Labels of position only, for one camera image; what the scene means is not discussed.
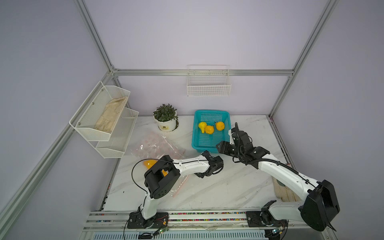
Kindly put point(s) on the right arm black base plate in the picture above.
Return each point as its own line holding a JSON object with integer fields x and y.
{"x": 263, "y": 218}

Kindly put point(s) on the potted green plant white pot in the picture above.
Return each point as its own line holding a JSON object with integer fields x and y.
{"x": 166, "y": 118}

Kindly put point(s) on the clear zip-top bag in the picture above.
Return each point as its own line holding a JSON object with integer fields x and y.
{"x": 155, "y": 146}
{"x": 156, "y": 184}

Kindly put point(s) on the beige cloth in shelf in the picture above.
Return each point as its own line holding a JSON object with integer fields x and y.
{"x": 110, "y": 115}

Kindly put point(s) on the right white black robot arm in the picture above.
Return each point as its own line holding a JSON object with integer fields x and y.
{"x": 318, "y": 204}

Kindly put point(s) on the teal plastic basket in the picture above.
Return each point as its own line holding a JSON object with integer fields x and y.
{"x": 204, "y": 142}

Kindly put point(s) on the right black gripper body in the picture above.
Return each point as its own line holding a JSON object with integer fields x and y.
{"x": 231, "y": 149}

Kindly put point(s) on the white mesh upper shelf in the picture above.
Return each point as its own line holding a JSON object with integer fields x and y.
{"x": 87, "y": 120}

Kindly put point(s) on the beige work glove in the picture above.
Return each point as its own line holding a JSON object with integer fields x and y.
{"x": 284, "y": 193}

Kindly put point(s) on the orange yellow pear bag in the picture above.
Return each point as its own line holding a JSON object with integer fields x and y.
{"x": 220, "y": 126}

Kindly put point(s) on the white wire wall basket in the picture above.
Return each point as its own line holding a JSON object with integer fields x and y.
{"x": 208, "y": 81}

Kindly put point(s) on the bright yellow pear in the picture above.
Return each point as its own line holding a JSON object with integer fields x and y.
{"x": 202, "y": 126}

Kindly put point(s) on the white mesh shelf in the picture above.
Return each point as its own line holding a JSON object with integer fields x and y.
{"x": 116, "y": 147}
{"x": 87, "y": 120}

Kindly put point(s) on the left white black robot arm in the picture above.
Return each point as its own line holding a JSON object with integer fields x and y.
{"x": 187, "y": 167}

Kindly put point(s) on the aluminium rail with coloured beads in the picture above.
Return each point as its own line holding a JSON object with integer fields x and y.
{"x": 181, "y": 220}

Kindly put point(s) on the yellow pear right bag bottom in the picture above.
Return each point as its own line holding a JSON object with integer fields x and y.
{"x": 149, "y": 163}

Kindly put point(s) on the white mesh lower shelf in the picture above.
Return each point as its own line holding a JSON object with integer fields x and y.
{"x": 116, "y": 147}

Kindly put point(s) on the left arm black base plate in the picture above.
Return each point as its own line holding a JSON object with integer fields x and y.
{"x": 137, "y": 221}

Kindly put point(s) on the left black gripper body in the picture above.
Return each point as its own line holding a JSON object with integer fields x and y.
{"x": 202, "y": 175}

